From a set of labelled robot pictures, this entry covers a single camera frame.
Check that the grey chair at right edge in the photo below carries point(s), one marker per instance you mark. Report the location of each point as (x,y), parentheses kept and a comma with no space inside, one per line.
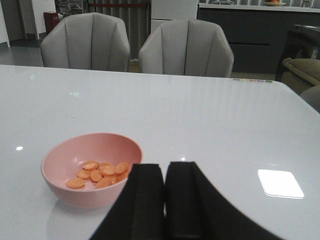
(312,97)

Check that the left grey upholstered chair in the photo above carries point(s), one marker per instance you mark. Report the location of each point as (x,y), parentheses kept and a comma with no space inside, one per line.
(88,41)

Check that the grey upholstered chair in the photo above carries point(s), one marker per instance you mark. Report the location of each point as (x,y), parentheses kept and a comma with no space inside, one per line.
(187,47)
(88,41)

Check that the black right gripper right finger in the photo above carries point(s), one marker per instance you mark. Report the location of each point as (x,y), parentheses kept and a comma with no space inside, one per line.
(196,210)

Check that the pink bowl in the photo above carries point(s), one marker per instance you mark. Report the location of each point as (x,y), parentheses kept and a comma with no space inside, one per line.
(63,161)

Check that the dark grey counter cabinet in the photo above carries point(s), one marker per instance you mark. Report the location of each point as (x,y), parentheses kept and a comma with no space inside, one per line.
(257,34)

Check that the red bin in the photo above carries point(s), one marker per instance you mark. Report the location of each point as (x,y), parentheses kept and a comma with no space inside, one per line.
(51,19)

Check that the right grey upholstered chair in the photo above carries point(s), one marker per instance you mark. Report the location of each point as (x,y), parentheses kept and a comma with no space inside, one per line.
(187,47)

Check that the fruit plate on counter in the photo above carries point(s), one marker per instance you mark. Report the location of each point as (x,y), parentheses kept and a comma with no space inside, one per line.
(274,3)

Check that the white drawer cabinet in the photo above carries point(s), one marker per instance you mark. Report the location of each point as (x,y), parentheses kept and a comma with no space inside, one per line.
(166,10)

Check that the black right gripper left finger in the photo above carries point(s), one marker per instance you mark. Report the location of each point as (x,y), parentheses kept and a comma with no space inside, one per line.
(138,212)

